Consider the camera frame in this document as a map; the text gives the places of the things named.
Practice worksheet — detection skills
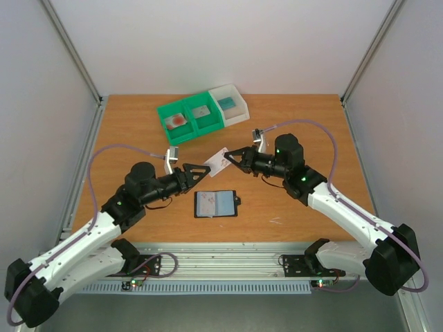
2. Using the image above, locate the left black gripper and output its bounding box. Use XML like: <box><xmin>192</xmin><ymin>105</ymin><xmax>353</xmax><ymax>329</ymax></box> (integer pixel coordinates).
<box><xmin>141</xmin><ymin>164</ymin><xmax>211</xmax><ymax>206</ymax></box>

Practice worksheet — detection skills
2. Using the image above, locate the cherry blossom card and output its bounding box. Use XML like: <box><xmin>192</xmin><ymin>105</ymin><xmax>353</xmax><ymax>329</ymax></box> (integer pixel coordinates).
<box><xmin>197</xmin><ymin>192</ymin><xmax>216</xmax><ymax>217</ymax></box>
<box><xmin>204</xmin><ymin>147</ymin><xmax>231</xmax><ymax>177</ymax></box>

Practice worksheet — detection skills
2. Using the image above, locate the black leather card holder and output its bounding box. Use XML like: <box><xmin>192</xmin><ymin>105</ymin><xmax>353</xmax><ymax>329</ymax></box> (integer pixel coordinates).
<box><xmin>194</xmin><ymin>190</ymin><xmax>242</xmax><ymax>219</ymax></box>

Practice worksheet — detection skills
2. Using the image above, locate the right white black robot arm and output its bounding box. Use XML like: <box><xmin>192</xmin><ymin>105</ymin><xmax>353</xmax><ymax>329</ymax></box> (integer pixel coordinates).
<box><xmin>224</xmin><ymin>131</ymin><xmax>420</xmax><ymax>296</ymax></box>

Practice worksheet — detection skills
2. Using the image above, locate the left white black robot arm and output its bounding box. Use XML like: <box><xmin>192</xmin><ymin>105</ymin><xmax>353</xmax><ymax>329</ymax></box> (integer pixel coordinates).
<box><xmin>4</xmin><ymin>162</ymin><xmax>210</xmax><ymax>328</ymax></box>

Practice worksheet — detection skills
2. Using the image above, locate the teal card in bin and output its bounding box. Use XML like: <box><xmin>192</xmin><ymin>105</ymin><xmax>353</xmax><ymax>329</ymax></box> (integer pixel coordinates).
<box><xmin>217</xmin><ymin>97</ymin><xmax>236</xmax><ymax>111</ymax></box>

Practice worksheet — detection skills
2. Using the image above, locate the grey card in bin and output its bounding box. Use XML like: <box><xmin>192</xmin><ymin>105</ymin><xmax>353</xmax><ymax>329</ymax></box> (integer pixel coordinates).
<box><xmin>192</xmin><ymin>105</ymin><xmax>210</xmax><ymax>119</ymax></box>

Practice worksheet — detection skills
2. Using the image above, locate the green bin left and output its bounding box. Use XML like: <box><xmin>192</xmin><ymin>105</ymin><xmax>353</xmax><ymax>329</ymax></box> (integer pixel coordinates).
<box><xmin>157</xmin><ymin>100</ymin><xmax>197</xmax><ymax>145</ymax></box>

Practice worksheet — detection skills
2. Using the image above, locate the green bin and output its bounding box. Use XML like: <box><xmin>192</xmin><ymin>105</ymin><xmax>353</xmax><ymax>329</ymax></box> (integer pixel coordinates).
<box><xmin>157</xmin><ymin>100</ymin><xmax>197</xmax><ymax>145</ymax></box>
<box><xmin>182</xmin><ymin>91</ymin><xmax>224</xmax><ymax>136</ymax></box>

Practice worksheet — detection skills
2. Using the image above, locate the green bin middle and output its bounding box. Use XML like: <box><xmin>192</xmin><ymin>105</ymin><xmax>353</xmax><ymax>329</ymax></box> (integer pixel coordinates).
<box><xmin>182</xmin><ymin>91</ymin><xmax>224</xmax><ymax>136</ymax></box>

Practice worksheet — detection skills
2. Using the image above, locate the white bin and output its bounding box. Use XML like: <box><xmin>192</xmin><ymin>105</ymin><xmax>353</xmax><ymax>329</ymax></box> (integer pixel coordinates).
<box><xmin>208</xmin><ymin>84</ymin><xmax>250</xmax><ymax>127</ymax></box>

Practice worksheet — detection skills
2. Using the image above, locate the left small circuit board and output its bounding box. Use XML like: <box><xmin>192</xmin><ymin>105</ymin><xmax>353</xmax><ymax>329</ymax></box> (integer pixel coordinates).
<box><xmin>121</xmin><ymin>279</ymin><xmax>144</xmax><ymax>291</ymax></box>

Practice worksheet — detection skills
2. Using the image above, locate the small circuit board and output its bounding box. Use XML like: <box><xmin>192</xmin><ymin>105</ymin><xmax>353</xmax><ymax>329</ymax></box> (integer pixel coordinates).
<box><xmin>311</xmin><ymin>279</ymin><xmax>338</xmax><ymax>289</ymax></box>
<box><xmin>121</xmin><ymin>279</ymin><xmax>144</xmax><ymax>291</ymax></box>

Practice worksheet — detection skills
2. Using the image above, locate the right small circuit board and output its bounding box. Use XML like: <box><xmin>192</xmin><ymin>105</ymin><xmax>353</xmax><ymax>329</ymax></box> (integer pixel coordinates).
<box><xmin>311</xmin><ymin>279</ymin><xmax>338</xmax><ymax>289</ymax></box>

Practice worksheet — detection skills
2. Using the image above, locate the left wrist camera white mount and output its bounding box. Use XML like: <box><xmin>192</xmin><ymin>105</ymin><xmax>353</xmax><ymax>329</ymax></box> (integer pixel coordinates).
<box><xmin>163</xmin><ymin>146</ymin><xmax>179</xmax><ymax>175</ymax></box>

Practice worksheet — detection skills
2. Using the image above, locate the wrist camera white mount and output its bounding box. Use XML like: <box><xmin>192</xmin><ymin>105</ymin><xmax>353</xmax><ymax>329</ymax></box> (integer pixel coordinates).
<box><xmin>163</xmin><ymin>146</ymin><xmax>179</xmax><ymax>175</ymax></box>
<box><xmin>252</xmin><ymin>129</ymin><xmax>267</xmax><ymax>153</ymax></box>

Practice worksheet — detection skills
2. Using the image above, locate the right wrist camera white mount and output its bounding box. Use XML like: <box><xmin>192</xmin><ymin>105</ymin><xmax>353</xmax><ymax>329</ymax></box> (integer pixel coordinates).
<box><xmin>252</xmin><ymin>129</ymin><xmax>267</xmax><ymax>153</ymax></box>

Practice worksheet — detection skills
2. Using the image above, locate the aluminium frame rail front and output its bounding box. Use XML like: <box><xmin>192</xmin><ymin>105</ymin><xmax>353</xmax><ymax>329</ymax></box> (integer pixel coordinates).
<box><xmin>33</xmin><ymin>241</ymin><xmax>413</xmax><ymax>283</ymax></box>

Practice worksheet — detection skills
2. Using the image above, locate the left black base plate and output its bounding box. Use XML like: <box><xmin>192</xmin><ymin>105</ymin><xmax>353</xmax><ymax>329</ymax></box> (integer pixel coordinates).
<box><xmin>111</xmin><ymin>255</ymin><xmax>161</xmax><ymax>277</ymax></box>

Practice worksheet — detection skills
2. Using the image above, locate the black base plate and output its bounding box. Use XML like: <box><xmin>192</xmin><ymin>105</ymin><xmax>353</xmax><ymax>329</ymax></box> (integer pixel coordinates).
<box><xmin>278</xmin><ymin>255</ymin><xmax>346</xmax><ymax>278</ymax></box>
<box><xmin>111</xmin><ymin>255</ymin><xmax>161</xmax><ymax>277</ymax></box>

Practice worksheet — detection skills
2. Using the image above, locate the grey slotted cable duct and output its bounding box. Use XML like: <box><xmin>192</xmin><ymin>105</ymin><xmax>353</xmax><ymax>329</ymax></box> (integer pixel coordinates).
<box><xmin>79</xmin><ymin>280</ymin><xmax>311</xmax><ymax>296</ymax></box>

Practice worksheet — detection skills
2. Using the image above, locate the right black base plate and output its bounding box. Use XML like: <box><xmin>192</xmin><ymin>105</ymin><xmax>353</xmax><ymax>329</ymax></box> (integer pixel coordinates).
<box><xmin>278</xmin><ymin>255</ymin><xmax>346</xmax><ymax>278</ymax></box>

